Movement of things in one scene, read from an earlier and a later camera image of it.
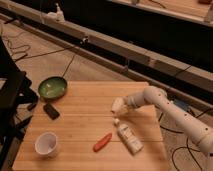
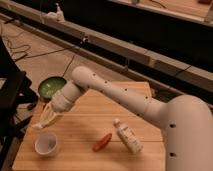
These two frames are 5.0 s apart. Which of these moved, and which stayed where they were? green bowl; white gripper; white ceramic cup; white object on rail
Moved: white gripper
Stayed: white object on rail; green bowl; white ceramic cup
